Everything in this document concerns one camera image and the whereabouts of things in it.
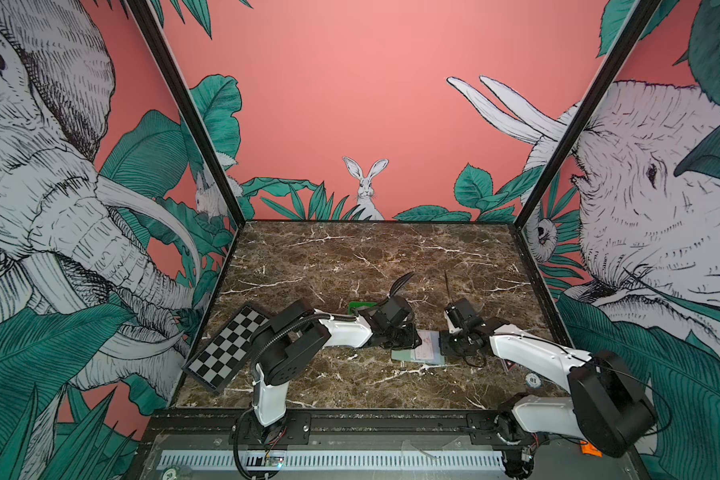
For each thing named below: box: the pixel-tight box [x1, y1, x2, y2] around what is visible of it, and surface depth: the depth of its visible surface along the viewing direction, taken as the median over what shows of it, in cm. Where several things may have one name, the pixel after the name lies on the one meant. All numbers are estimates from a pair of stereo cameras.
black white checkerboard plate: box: [182, 304, 270, 394], surface depth 82 cm
